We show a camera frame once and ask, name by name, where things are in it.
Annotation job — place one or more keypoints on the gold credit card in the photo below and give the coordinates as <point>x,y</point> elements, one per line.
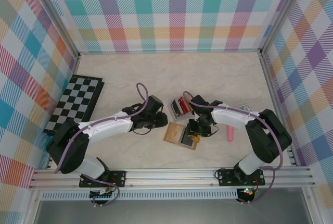
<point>173,132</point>

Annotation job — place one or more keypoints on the orange card holder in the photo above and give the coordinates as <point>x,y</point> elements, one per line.
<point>173,134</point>

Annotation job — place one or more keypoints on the clear card box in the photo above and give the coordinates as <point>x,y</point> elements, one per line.
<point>178,110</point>

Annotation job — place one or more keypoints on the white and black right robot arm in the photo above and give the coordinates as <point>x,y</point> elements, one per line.
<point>229,117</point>

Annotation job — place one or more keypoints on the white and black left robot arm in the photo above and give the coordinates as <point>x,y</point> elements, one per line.
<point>109,127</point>

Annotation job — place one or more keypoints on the red credit card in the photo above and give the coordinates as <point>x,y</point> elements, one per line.
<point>184,107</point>

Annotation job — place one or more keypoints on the pink tube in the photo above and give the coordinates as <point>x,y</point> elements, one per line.
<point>230,134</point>

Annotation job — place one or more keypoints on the small right circuit board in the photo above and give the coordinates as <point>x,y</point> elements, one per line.
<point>248,191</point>

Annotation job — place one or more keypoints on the small circuit board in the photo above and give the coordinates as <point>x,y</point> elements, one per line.
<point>104,192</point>
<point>248,191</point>

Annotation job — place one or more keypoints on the black and grey chessboard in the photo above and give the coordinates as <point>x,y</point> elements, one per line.
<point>75,101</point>

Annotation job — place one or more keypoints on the small left circuit board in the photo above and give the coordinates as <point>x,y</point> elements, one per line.
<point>104,192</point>

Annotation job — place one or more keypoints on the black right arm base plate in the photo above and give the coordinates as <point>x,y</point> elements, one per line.
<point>226,177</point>

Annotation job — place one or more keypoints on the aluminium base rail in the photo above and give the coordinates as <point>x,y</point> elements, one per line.
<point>169,178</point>

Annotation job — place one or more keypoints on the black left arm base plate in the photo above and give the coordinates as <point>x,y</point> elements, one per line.
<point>118,178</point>

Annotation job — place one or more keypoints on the aluminium right frame post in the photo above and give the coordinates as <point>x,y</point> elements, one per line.
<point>282,13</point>

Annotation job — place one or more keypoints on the aluminium frame post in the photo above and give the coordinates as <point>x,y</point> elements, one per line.
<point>56,17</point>
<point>282,13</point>

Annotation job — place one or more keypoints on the aluminium left frame post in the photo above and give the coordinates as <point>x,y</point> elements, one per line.
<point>56,17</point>

